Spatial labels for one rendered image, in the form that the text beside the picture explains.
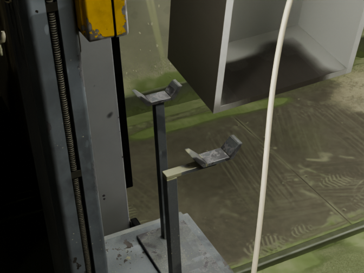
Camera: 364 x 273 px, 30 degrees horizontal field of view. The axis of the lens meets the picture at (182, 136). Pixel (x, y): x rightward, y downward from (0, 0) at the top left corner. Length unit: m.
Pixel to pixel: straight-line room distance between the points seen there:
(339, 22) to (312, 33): 0.18
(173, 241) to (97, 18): 0.36
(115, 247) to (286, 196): 1.44
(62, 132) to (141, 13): 2.28
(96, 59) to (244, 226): 1.19
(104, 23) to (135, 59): 2.28
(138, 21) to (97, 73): 1.69
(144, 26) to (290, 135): 0.83
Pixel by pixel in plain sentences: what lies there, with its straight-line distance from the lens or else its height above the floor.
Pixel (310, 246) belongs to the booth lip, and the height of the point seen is 0.04.
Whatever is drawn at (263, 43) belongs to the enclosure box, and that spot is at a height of 0.52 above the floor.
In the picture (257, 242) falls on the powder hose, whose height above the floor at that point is 0.31.
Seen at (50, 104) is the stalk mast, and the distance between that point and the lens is 0.91.
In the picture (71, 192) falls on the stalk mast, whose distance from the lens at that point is 0.99.
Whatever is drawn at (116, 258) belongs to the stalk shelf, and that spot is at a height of 0.79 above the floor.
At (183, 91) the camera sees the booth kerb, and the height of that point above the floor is 0.12.
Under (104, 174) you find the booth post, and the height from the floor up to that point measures 0.71.
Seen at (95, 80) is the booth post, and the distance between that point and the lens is 1.50.
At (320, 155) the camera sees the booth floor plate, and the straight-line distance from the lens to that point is 2.90.
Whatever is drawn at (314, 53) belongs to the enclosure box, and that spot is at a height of 0.49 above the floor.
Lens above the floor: 1.64
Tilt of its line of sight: 32 degrees down
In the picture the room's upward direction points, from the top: 3 degrees counter-clockwise
